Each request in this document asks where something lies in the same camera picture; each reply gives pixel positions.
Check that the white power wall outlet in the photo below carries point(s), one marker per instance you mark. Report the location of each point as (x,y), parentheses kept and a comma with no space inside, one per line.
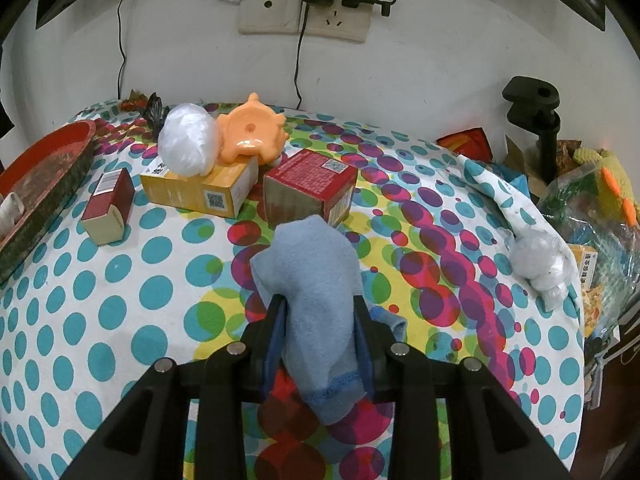
(345,25)

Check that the green plastic bag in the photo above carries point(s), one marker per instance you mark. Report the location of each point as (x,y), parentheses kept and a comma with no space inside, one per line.
(575,195)

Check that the small maroon box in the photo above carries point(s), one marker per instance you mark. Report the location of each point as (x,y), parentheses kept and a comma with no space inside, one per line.
(102,205)

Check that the orange plastic toy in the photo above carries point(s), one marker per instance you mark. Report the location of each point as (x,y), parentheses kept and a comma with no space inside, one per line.
(250,127)

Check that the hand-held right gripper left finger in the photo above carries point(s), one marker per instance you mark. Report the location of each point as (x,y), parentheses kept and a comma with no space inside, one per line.
(272,362)

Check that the white plastic bag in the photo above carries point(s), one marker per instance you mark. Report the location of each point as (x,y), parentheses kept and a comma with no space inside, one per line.
(187,135)
(537,260)

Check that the light blue cloth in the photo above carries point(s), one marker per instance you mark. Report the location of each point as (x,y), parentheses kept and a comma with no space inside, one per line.
(315,280)

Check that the small yellow box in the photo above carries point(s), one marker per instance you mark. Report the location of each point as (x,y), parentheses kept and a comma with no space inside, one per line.
(585,265)

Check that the red gold ornament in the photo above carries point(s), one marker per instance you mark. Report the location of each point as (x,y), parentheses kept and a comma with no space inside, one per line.
(132,102)

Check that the yellow cartoon box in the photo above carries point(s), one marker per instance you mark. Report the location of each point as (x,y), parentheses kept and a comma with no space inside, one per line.
(220,185)

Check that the red snack packet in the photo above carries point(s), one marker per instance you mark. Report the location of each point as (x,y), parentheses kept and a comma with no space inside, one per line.
(467,145)

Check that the yellow knitted toy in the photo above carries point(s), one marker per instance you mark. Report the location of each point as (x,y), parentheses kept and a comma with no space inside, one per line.
(612,195)

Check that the red cube box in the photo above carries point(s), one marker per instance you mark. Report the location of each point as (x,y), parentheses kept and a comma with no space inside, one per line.
(310,170)

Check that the red round tray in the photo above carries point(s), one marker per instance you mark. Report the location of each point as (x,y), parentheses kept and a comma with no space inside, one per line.
(45,160)

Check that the white rolled sock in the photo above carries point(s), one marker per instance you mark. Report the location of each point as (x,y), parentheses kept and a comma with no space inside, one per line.
(10,212)

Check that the brown cardboard piece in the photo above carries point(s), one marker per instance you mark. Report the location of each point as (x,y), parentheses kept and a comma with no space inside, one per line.
(520,160)

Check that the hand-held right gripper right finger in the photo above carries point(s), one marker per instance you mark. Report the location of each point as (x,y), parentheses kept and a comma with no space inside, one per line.
(366,367)

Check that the black desk clamp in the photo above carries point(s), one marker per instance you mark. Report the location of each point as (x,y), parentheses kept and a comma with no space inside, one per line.
(547,135)

